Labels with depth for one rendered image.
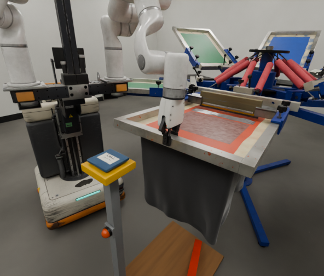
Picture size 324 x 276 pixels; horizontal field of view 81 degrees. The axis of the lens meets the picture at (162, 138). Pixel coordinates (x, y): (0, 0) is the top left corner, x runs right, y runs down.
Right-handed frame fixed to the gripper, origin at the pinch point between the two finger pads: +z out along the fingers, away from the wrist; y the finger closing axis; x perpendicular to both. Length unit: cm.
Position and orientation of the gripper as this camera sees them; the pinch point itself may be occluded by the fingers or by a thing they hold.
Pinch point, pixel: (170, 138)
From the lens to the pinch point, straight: 69.8
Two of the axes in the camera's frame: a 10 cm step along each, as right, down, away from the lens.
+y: -6.0, 3.0, -7.4
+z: -0.6, 9.1, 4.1
